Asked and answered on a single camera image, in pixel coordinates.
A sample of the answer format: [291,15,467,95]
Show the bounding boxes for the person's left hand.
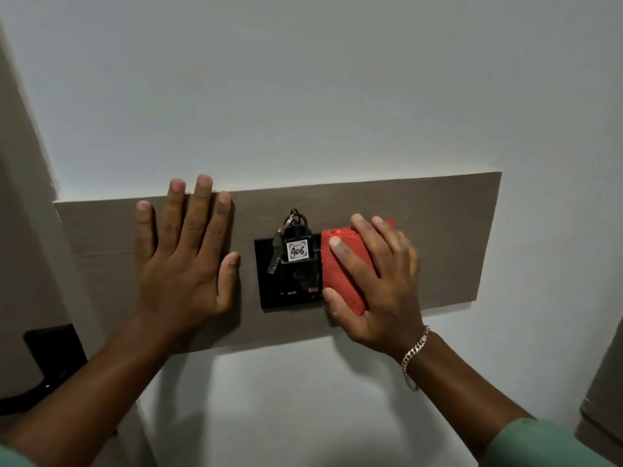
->
[134,175,241,342]

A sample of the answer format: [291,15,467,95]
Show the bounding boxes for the person's right hand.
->
[322,214,425,359]

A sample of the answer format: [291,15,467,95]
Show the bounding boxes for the red sponge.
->
[320,220,397,317]

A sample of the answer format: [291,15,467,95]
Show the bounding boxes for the person's right forearm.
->
[399,330,533,460]

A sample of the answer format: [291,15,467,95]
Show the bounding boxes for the person's left forearm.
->
[0,316,188,467]

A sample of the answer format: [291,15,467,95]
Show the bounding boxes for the metal key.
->
[266,231,285,275]

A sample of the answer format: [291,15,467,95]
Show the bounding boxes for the black key tag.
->
[280,215,313,264]

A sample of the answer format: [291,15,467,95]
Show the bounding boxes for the green sleeve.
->
[479,418,619,467]

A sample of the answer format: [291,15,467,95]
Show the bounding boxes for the black switch panel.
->
[254,232,326,311]

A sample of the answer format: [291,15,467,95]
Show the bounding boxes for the brown wooden wall panel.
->
[54,172,502,354]

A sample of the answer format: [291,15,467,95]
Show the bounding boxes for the silver chain bracelet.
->
[401,326,432,393]

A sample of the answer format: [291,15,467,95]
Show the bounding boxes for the black door handle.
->
[0,324,89,417]

